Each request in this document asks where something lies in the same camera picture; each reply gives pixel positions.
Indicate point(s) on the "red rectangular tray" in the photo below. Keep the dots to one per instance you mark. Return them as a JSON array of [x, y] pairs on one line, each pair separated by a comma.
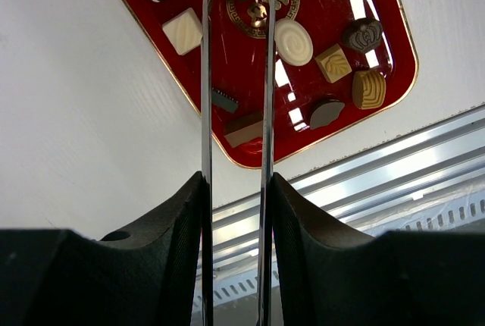
[[238, 58]]

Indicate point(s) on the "white square chocolate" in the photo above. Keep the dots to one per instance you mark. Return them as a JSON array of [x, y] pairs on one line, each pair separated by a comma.
[[184, 31]]

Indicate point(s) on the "metal tongs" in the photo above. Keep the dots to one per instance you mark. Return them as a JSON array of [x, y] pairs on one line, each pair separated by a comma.
[[265, 226]]

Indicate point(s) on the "dark crown chocolate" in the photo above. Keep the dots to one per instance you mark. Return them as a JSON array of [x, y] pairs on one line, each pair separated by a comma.
[[363, 35]]

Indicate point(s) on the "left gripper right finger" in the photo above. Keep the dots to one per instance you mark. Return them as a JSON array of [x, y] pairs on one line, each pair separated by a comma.
[[379, 273]]

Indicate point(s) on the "dark small ridged chocolate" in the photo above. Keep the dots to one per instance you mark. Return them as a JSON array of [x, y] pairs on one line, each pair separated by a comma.
[[222, 100]]

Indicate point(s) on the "dark leaf chocolate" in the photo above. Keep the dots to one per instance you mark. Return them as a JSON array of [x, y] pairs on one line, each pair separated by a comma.
[[325, 113]]

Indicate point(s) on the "tan shell chocolate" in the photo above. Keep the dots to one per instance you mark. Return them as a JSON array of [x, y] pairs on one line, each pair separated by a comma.
[[368, 89]]

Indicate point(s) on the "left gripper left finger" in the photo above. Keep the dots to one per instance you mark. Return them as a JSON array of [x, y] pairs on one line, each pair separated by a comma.
[[141, 274]]

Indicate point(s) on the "aluminium front rail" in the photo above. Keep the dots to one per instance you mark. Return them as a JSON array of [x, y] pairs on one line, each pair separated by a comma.
[[403, 164]]

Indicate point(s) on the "layered brown bar chocolate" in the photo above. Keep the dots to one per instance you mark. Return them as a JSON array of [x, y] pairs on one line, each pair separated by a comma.
[[244, 129]]

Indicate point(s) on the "tan leaf square chocolate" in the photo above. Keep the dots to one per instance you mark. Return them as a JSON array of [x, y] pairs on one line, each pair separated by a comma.
[[333, 64]]

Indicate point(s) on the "white oval chocolate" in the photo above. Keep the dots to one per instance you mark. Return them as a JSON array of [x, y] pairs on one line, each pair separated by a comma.
[[293, 42]]

